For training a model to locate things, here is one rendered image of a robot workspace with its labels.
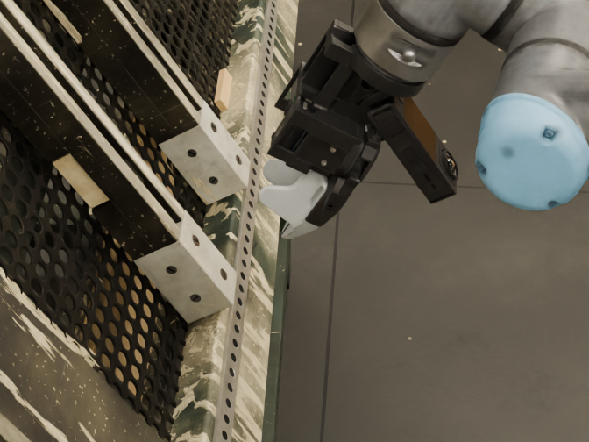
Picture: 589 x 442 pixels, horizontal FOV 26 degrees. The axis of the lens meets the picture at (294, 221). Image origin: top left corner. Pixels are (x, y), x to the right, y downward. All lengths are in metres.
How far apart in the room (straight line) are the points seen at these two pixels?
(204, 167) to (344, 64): 0.81
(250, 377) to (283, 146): 0.65
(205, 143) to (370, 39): 0.81
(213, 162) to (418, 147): 0.77
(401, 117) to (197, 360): 0.66
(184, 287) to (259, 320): 0.16
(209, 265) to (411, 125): 0.62
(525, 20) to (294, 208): 0.27
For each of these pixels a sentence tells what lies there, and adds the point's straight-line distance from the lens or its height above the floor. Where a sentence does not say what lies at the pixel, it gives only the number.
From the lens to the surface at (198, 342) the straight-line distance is 1.63.
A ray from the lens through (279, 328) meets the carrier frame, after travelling 2.65.
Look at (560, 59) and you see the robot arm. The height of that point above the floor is 1.58.
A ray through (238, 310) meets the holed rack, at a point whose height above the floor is 0.88.
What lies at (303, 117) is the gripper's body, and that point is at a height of 1.46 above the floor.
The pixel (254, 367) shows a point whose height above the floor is 0.83.
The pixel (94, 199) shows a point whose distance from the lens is 1.55.
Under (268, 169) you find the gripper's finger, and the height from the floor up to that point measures 1.37.
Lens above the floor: 2.06
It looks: 40 degrees down
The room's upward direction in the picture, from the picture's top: straight up
